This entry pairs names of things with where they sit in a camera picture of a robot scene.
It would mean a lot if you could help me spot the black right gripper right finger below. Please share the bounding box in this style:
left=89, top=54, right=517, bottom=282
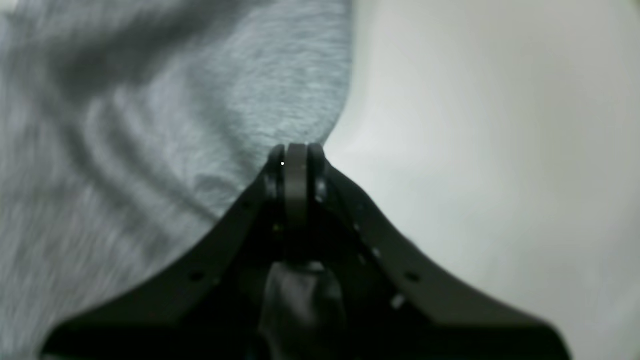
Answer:
left=286, top=144, right=570, bottom=360

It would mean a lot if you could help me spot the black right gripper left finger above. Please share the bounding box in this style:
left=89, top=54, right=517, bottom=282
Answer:
left=42, top=145, right=286, bottom=360

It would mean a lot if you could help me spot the grey T-shirt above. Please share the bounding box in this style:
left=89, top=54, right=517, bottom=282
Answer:
left=0, top=0, right=354, bottom=360

